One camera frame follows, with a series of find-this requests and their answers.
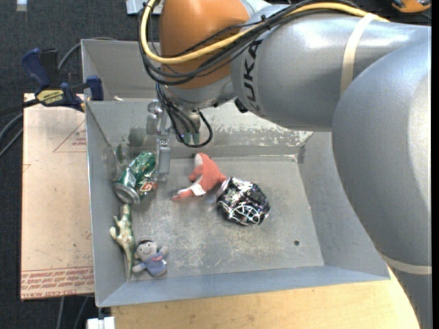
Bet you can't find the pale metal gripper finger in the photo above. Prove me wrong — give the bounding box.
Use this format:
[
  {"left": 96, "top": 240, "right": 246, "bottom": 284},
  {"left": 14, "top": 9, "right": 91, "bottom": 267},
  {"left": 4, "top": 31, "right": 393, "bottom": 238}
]
[
  {"left": 146, "top": 101, "right": 163, "bottom": 135},
  {"left": 156, "top": 139, "right": 172, "bottom": 182}
]

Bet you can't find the crushed green drink can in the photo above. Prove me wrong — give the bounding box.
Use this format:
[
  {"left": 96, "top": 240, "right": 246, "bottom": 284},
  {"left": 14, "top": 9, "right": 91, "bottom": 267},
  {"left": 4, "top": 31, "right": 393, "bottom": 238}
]
[{"left": 113, "top": 151, "right": 160, "bottom": 206}]

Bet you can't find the orange-red plush toy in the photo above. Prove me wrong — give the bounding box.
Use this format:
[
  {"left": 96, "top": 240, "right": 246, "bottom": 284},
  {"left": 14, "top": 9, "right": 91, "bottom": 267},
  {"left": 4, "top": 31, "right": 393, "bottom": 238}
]
[{"left": 171, "top": 152, "right": 228, "bottom": 202}]

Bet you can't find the clear glass cup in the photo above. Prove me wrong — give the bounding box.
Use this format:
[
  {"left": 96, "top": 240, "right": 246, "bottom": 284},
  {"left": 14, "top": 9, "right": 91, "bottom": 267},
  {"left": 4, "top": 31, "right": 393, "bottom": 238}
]
[{"left": 102, "top": 143, "right": 132, "bottom": 182}]

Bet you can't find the pale green toy lizard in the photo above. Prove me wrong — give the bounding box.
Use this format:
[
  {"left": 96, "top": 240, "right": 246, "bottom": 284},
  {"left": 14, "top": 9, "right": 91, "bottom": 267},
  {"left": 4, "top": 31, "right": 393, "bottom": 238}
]
[{"left": 109, "top": 203, "right": 137, "bottom": 281}]

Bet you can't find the black packet white web print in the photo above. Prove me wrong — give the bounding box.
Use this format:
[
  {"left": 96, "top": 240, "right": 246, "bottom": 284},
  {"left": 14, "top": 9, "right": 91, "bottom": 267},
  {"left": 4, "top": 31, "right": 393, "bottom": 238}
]
[{"left": 215, "top": 176, "right": 272, "bottom": 228}]

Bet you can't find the small plush doll blue outfit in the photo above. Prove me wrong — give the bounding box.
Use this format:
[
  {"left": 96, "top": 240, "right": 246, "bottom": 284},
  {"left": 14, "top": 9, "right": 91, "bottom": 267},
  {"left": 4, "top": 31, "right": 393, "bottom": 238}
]
[{"left": 131, "top": 239, "right": 170, "bottom": 278}]

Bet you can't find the grey metal bin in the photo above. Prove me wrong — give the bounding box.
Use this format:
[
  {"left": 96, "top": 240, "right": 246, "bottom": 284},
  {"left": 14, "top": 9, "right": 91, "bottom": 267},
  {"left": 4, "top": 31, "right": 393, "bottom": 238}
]
[{"left": 80, "top": 38, "right": 392, "bottom": 308}]

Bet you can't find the brown cardboard board red print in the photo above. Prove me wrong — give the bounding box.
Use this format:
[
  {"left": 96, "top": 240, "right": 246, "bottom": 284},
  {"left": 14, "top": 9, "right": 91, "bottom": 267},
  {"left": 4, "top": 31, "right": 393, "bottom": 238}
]
[{"left": 20, "top": 93, "right": 95, "bottom": 301}]

